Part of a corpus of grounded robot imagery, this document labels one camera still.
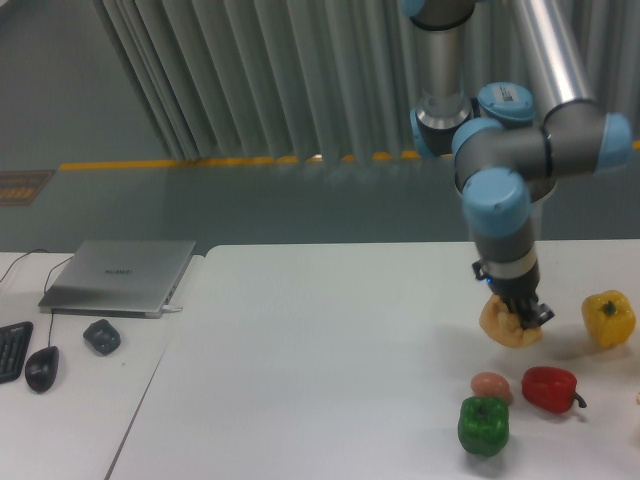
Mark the black computer mouse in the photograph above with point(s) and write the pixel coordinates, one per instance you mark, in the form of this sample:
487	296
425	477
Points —
41	369

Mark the triangular bread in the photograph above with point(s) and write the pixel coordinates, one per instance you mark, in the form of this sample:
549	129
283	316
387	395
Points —
503	327

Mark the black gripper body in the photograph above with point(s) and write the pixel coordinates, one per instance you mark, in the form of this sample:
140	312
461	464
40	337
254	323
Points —
522	286

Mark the green bell pepper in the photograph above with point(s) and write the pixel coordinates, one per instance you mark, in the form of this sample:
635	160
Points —
483	425

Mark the red bell pepper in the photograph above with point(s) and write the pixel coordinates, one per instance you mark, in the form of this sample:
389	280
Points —
551	389

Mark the black keyboard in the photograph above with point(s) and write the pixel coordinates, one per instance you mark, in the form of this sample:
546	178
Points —
14	343

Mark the silver laptop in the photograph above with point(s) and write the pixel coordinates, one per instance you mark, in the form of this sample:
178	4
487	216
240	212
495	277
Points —
124	278

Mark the brown egg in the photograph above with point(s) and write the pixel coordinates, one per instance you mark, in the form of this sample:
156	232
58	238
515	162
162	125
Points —
491	384

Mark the yellow bell pepper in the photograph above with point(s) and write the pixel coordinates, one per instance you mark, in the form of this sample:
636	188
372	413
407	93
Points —
609	318

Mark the white pleated curtain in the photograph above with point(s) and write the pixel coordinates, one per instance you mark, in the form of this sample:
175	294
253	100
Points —
333	78

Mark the small black device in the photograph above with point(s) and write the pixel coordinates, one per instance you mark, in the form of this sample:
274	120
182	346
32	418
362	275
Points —
102	337

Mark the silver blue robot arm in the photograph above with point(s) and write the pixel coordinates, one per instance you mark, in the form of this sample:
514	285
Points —
503	142

